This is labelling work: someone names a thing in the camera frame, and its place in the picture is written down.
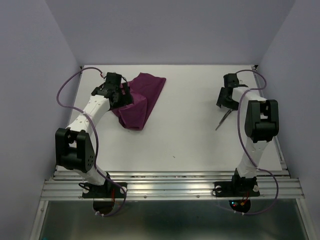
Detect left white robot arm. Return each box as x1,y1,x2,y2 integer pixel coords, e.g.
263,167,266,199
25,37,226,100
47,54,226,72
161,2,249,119
55,72,133,197

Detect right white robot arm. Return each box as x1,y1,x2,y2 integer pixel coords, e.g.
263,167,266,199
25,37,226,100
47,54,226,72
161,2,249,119
216,73,279,195

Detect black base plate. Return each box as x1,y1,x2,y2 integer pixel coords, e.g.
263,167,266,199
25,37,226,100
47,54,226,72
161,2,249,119
212,181,260,198
78,181,125,199

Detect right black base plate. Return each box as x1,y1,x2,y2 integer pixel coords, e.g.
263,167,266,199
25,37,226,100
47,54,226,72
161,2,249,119
212,181,260,198

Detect silver metal spoon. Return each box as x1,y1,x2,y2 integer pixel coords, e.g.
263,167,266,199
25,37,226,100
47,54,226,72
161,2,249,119
219,109,233,125

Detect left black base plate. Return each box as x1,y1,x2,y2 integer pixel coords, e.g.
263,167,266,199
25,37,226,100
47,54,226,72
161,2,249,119
78,181,125,199

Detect purple cloth napkin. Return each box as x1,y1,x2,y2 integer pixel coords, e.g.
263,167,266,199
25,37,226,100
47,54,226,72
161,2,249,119
112,72,167,131

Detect silver metal utensil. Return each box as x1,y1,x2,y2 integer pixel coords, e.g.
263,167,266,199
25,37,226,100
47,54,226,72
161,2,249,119
215,109,233,131

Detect aluminium rail frame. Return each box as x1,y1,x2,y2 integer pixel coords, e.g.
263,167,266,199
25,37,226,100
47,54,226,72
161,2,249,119
30,65,313,240

